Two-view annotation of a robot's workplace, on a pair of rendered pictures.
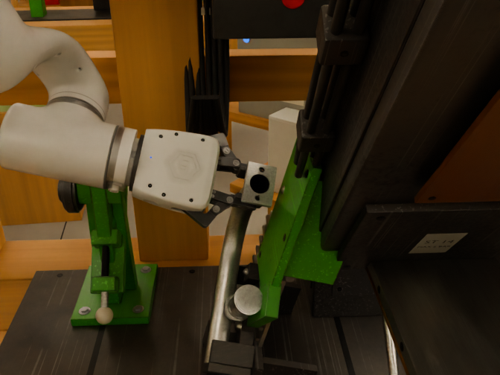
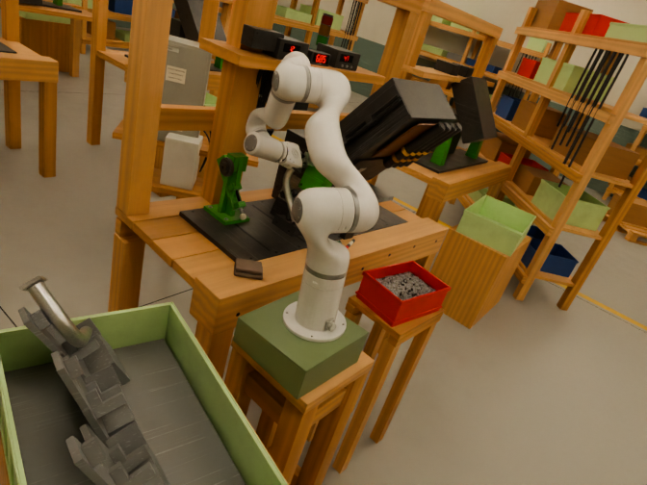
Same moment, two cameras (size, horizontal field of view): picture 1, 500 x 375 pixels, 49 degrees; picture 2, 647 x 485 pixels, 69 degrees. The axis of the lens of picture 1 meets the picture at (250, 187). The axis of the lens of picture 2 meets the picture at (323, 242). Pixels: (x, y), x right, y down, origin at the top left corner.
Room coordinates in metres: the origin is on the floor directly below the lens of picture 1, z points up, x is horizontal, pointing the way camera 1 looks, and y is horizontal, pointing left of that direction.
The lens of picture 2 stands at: (-0.67, 1.37, 1.78)
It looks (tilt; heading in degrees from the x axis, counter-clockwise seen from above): 26 degrees down; 309
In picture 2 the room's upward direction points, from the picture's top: 17 degrees clockwise
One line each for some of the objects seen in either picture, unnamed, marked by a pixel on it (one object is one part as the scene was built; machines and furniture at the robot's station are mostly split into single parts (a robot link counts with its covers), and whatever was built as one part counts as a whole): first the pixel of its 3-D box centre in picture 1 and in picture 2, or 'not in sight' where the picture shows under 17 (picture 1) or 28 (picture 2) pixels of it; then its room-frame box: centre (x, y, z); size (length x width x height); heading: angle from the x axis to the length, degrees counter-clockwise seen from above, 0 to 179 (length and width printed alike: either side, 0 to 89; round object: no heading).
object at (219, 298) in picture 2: not in sight; (348, 261); (0.38, -0.16, 0.83); 1.50 x 0.14 x 0.15; 93
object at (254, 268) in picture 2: not in sight; (248, 268); (0.38, 0.41, 0.91); 0.10 x 0.08 x 0.03; 53
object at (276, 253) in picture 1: (309, 219); (323, 168); (0.60, -0.08, 1.17); 0.13 x 0.12 x 0.20; 93
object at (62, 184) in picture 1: (70, 190); (225, 166); (0.77, 0.29, 1.12); 0.07 x 0.03 x 0.08; 3
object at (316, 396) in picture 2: not in sight; (303, 352); (0.02, 0.43, 0.83); 0.32 x 0.32 x 0.04; 5
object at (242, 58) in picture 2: not in sight; (303, 63); (0.92, -0.14, 1.52); 0.90 x 0.25 x 0.04; 93
